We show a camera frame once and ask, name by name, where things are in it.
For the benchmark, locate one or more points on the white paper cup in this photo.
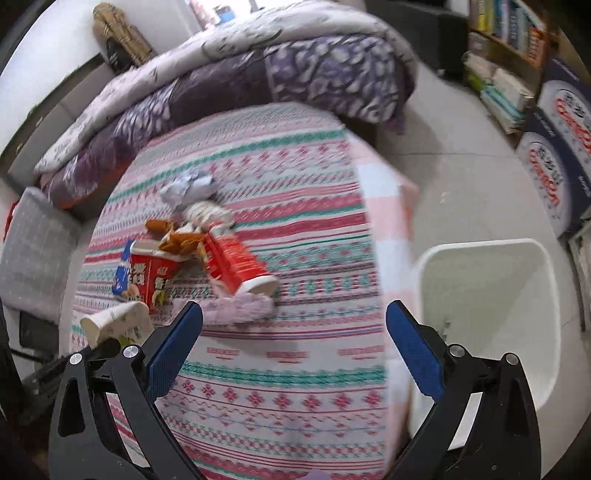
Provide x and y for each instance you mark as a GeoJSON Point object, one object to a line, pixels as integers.
{"type": "Point", "coordinates": [115, 323]}

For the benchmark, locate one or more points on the white plastic bin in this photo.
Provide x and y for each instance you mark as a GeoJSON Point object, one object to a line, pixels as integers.
{"type": "Point", "coordinates": [485, 300]}

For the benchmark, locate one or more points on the white printed wrapper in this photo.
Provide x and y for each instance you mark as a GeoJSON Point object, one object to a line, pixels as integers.
{"type": "Point", "coordinates": [207, 214]}

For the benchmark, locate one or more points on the black object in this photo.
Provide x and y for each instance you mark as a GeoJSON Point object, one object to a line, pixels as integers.
{"type": "Point", "coordinates": [37, 332]}

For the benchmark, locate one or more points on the red printed box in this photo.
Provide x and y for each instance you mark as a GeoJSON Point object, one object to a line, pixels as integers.
{"type": "Point", "coordinates": [152, 277]}

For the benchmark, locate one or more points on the purple and white quilt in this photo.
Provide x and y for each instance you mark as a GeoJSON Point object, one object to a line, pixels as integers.
{"type": "Point", "coordinates": [231, 78]}

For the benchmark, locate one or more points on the white paper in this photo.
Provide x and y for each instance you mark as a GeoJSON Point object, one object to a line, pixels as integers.
{"type": "Point", "coordinates": [189, 187]}

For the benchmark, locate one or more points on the wooden bookshelf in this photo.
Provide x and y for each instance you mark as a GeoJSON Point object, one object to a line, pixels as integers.
{"type": "Point", "coordinates": [503, 46]}

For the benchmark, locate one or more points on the row of shelf books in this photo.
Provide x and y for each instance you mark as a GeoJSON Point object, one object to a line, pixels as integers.
{"type": "Point", "coordinates": [508, 23]}

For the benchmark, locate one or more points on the grey checked cushion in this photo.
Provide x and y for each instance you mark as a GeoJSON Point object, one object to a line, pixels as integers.
{"type": "Point", "coordinates": [37, 254]}

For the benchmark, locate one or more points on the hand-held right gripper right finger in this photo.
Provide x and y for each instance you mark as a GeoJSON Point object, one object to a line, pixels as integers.
{"type": "Point", "coordinates": [418, 350]}

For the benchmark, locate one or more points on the blue and white wrapper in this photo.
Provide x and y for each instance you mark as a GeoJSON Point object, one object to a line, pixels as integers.
{"type": "Point", "coordinates": [122, 272]}

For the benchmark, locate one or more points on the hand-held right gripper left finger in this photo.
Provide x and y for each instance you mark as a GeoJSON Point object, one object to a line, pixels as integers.
{"type": "Point", "coordinates": [173, 350]}

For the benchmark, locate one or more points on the blue cardboard box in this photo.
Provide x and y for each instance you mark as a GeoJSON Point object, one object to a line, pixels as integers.
{"type": "Point", "coordinates": [570, 106]}
{"type": "Point", "coordinates": [549, 184]}

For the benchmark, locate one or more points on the red cloth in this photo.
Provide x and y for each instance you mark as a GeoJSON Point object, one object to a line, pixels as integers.
{"type": "Point", "coordinates": [10, 219]}

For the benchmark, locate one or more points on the pink fuzzy cloth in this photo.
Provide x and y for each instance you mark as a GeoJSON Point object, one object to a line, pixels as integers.
{"type": "Point", "coordinates": [240, 309]}

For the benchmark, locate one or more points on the orange printed snack packet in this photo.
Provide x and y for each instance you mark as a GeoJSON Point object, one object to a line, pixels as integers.
{"type": "Point", "coordinates": [182, 242]}

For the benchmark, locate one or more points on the pink checked under sheet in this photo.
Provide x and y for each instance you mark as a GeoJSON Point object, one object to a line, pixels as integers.
{"type": "Point", "coordinates": [388, 207]}

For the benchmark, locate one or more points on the stack of pale books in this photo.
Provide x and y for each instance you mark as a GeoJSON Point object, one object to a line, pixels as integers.
{"type": "Point", "coordinates": [503, 92]}

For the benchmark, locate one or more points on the striped patterned bed sheet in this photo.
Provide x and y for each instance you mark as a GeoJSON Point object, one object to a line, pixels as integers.
{"type": "Point", "coordinates": [286, 369]}

